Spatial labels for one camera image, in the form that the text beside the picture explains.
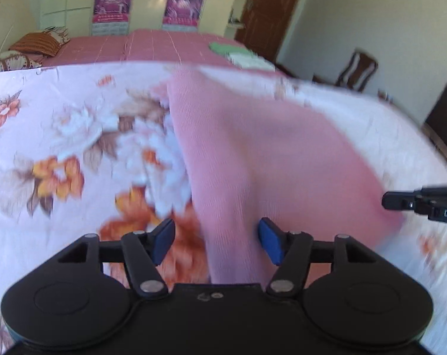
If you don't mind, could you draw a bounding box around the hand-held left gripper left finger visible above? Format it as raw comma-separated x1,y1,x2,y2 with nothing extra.
57,218,176,301

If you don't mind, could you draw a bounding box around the brown striped pillow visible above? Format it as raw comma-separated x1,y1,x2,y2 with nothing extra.
8,32,62,57

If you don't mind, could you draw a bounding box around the white floral blanket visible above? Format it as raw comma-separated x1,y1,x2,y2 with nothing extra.
0,61,447,355

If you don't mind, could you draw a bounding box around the wooden chair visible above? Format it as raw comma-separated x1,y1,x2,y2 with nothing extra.
335,49,379,93

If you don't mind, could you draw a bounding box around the white folded cloth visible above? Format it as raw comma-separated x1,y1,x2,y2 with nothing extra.
227,53,276,70

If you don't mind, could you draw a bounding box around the cream wardrobe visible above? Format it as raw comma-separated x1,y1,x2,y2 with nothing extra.
40,0,246,40

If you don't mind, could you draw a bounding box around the green folded cloth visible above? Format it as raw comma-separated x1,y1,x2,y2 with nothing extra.
208,42,247,57

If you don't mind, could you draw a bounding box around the purple wall poster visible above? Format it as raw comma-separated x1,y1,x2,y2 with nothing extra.
92,0,134,36
162,0,206,32

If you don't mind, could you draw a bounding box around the small floral pillow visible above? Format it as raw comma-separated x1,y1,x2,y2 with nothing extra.
42,27,71,46

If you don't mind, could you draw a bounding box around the pink checked bedsheet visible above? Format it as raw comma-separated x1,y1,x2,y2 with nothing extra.
41,29,285,75

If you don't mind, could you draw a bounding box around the pink towel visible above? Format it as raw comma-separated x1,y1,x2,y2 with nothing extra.
166,67,405,285

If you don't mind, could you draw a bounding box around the brown wooden door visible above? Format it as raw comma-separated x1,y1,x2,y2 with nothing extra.
234,0,310,64

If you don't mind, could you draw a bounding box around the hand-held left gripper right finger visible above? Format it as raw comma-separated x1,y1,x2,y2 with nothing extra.
258,217,380,298

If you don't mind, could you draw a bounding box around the cream corner shelf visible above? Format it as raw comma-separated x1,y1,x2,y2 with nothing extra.
226,0,254,30

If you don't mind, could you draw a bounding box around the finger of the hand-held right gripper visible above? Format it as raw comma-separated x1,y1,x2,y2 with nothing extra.
381,187,431,212

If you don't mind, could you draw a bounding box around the dark wooden furniture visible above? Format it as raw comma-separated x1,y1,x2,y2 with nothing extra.
422,67,447,174

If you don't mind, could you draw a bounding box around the floral pillow with brown bands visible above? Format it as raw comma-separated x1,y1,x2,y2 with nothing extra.
0,51,44,74

